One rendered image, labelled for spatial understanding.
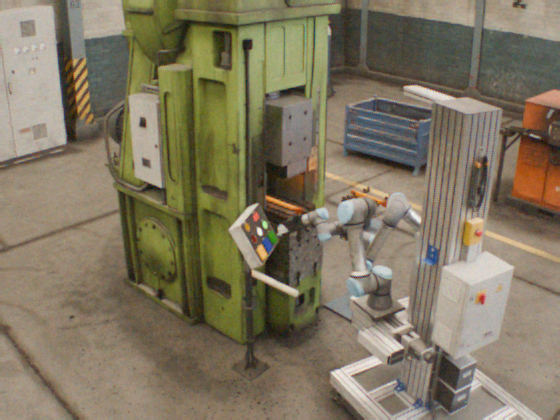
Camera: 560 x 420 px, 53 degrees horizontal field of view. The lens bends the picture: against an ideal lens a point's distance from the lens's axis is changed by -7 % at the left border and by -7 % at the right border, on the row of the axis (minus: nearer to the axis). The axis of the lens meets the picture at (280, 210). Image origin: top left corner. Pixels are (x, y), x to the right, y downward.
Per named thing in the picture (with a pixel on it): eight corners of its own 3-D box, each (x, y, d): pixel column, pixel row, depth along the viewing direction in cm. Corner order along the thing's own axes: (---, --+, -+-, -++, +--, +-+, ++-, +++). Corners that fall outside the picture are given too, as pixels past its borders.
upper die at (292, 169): (306, 170, 410) (306, 157, 406) (287, 178, 396) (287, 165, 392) (262, 156, 435) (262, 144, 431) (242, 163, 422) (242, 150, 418)
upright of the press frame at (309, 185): (321, 295, 499) (331, 13, 403) (301, 308, 482) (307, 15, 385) (282, 277, 526) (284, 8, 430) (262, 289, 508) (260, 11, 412)
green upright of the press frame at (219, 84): (266, 330, 454) (265, 20, 358) (242, 345, 436) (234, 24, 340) (227, 308, 481) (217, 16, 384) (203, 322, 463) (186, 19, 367)
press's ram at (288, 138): (319, 152, 415) (321, 96, 398) (282, 167, 389) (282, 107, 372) (274, 139, 440) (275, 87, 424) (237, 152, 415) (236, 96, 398)
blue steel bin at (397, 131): (444, 160, 805) (450, 109, 775) (417, 176, 750) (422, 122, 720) (371, 141, 875) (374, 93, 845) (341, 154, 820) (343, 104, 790)
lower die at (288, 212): (305, 217, 425) (305, 206, 421) (286, 226, 411) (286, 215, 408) (262, 201, 450) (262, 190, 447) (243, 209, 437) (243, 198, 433)
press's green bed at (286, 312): (319, 318, 469) (322, 267, 449) (288, 339, 444) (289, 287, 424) (268, 293, 503) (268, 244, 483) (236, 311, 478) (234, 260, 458)
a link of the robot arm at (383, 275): (395, 291, 336) (397, 270, 330) (376, 297, 330) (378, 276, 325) (382, 281, 346) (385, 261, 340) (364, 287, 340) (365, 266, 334)
